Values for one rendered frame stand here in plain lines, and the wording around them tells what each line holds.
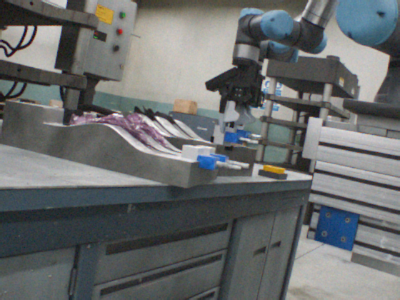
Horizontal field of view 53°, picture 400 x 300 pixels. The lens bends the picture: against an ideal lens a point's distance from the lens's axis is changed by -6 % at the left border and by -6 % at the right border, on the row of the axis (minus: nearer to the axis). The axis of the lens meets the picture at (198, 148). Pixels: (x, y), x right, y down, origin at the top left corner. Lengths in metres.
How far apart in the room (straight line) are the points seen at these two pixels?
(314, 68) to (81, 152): 4.52
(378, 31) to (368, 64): 7.09
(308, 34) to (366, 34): 0.40
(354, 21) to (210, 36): 8.53
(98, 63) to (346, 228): 1.38
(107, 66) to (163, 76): 7.80
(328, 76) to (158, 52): 5.57
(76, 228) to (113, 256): 0.15
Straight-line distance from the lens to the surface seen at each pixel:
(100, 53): 1.98
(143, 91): 10.07
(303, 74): 5.33
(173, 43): 9.82
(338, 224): 0.96
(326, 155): 0.93
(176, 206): 1.03
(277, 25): 1.12
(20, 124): 1.08
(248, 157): 1.35
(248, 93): 1.18
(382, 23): 0.82
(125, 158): 0.92
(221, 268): 1.37
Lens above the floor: 0.93
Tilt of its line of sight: 3 degrees down
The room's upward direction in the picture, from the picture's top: 10 degrees clockwise
